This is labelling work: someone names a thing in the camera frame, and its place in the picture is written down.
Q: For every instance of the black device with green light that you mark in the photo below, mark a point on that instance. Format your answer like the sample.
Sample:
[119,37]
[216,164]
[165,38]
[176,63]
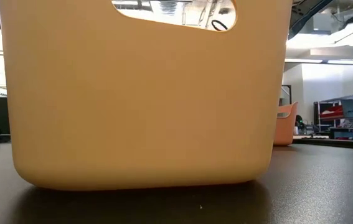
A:
[300,123]

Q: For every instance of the metal shelf with red bins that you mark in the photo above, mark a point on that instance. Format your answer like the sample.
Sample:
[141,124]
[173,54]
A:
[332,113]

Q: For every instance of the yellow plastic bin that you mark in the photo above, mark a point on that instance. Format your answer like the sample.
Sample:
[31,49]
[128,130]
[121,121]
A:
[132,109]

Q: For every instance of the orange plastic bin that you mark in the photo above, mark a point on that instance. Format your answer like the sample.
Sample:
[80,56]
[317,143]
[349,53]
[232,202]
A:
[285,130]

